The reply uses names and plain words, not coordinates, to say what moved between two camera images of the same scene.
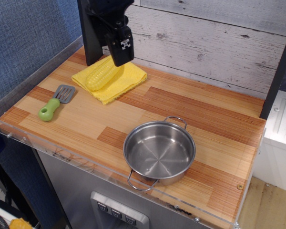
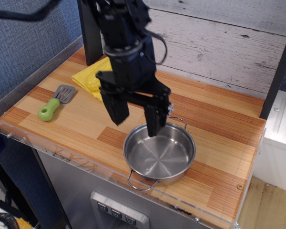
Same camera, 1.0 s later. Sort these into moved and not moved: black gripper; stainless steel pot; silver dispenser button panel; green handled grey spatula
Moved: black gripper
Not moved: stainless steel pot; silver dispenser button panel; green handled grey spatula
